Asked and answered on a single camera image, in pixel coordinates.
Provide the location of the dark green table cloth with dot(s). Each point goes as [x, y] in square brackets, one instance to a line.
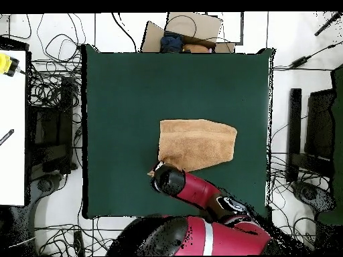
[120, 93]

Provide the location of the black power strip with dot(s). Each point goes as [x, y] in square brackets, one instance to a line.
[78, 243]

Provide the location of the thin black rod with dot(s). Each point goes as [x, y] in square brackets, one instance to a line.
[328, 23]

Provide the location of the brown cardboard box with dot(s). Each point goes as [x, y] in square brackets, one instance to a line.
[203, 26]

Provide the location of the yellow and black tool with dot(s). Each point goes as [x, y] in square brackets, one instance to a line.
[5, 64]

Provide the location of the black power adapter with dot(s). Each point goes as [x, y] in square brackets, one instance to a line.
[300, 61]

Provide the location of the white board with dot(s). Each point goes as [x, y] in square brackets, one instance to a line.
[12, 166]

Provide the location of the black monitor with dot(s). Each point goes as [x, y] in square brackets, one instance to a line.
[320, 123]

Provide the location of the orange garment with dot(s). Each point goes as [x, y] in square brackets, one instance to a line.
[195, 48]

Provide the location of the dark grey stand base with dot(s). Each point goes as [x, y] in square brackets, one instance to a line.
[310, 194]
[45, 184]

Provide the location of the black upright bar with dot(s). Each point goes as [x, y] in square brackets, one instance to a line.
[294, 128]

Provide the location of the black marker pen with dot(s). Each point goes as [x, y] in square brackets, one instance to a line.
[6, 137]

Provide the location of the dark blue garment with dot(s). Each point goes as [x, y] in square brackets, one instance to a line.
[171, 42]

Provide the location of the tan terry towel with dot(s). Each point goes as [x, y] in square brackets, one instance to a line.
[198, 142]

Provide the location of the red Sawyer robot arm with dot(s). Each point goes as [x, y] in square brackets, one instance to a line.
[198, 187]

